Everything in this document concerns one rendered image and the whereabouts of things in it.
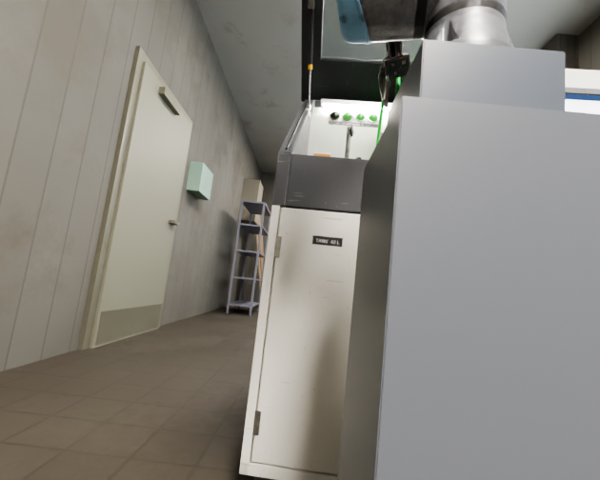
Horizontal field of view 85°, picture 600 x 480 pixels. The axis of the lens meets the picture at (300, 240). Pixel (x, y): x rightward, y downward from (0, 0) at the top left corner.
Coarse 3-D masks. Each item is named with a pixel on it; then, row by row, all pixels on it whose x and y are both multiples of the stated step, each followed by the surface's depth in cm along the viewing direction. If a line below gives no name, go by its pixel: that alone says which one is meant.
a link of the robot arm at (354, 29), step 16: (336, 0) 53; (352, 0) 52; (368, 0) 51; (384, 0) 51; (400, 0) 50; (416, 0) 50; (352, 16) 53; (368, 16) 53; (384, 16) 52; (400, 16) 52; (352, 32) 55; (368, 32) 55; (384, 32) 55; (400, 32) 54
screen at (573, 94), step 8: (568, 88) 127; (576, 88) 127; (568, 96) 125; (576, 96) 125; (584, 96) 125; (592, 96) 125; (568, 104) 124; (576, 104) 124; (584, 104) 124; (592, 104) 123; (584, 112) 122; (592, 112) 122
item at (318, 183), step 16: (304, 160) 95; (320, 160) 95; (336, 160) 94; (352, 160) 94; (368, 160) 94; (304, 176) 94; (320, 176) 94; (336, 176) 94; (352, 176) 93; (288, 192) 94; (304, 192) 94; (320, 192) 93; (336, 192) 93; (352, 192) 93; (304, 208) 94; (320, 208) 93; (336, 208) 92; (352, 208) 92
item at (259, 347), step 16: (272, 208) 94; (272, 224) 93; (272, 240) 92; (272, 256) 92; (272, 272) 92; (256, 336) 89; (256, 352) 88; (256, 368) 88; (256, 384) 87; (256, 400) 87; (240, 464) 85; (256, 464) 84
